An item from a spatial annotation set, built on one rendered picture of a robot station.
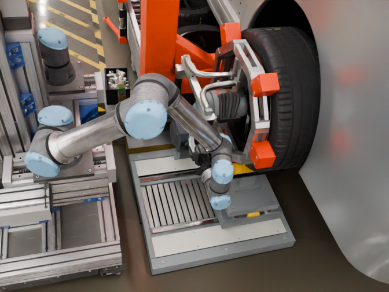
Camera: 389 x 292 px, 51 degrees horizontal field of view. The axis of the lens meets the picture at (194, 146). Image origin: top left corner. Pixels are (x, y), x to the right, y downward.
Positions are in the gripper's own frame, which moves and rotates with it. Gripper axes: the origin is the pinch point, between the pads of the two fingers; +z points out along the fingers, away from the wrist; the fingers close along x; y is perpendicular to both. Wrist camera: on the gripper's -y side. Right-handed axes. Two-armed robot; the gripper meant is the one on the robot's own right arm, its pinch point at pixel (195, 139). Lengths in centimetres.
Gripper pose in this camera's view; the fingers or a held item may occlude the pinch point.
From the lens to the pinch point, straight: 171.0
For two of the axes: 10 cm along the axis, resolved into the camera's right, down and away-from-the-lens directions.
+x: -9.6, 1.2, -2.5
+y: 1.1, -6.7, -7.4
